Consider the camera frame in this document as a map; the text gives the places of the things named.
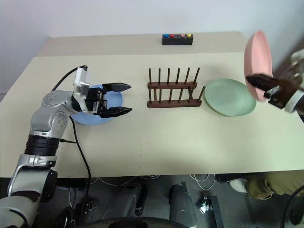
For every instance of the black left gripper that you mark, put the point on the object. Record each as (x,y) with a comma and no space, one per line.
(95,98)

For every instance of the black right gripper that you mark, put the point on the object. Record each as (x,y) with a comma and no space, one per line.
(286,86)

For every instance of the pink plate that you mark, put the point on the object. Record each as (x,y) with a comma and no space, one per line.
(257,57)

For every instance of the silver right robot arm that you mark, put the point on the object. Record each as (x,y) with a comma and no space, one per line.
(301,109)

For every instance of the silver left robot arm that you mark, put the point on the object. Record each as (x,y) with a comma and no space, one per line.
(45,118)

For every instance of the wooden dish rack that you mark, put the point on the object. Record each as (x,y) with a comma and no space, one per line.
(172,84)

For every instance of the blue plate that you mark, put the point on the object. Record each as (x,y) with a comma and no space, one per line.
(114,101)

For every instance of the green plate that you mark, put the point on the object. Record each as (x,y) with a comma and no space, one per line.
(229,97)

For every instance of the black button box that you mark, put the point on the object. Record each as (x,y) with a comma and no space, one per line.
(177,40)

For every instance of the dark rounded robot leg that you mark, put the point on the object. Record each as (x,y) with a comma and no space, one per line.
(181,202)
(129,199)

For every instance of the person's khaki trouser leg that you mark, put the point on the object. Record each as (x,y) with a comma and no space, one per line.
(275,185)

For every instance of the white shoe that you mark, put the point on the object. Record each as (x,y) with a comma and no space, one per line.
(238,185)

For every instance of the black round base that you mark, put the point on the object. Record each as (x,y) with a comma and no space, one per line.
(133,223)

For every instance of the black metal floor bar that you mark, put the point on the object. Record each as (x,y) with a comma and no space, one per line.
(215,211)

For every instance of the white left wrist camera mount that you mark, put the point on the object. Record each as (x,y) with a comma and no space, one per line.
(80,83)

